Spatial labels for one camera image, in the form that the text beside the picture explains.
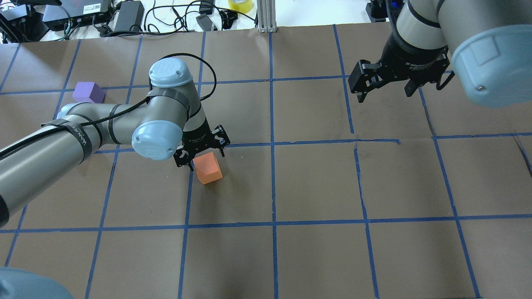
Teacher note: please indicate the yellow tape roll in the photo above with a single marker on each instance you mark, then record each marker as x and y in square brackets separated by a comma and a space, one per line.
[243, 6]

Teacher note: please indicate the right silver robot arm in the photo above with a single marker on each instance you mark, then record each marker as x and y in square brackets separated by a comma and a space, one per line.
[486, 44]

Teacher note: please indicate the aluminium frame post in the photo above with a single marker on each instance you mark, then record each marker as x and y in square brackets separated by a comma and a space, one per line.
[266, 16]

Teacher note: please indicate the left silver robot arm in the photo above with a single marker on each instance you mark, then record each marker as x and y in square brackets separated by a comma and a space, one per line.
[169, 122]

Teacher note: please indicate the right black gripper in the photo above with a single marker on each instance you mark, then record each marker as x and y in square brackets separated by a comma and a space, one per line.
[409, 58]

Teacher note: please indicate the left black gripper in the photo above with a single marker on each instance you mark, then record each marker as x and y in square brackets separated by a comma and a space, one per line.
[198, 135]

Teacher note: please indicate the purple foam cube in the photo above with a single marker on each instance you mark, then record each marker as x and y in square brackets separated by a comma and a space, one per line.
[88, 92]

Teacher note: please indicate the orange foam cube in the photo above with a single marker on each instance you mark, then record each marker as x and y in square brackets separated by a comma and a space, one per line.
[207, 168]

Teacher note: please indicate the black power adapter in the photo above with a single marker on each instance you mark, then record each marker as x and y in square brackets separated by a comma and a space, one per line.
[130, 15]

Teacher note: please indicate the brown paper mat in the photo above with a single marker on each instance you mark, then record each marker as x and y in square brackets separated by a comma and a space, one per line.
[426, 196]

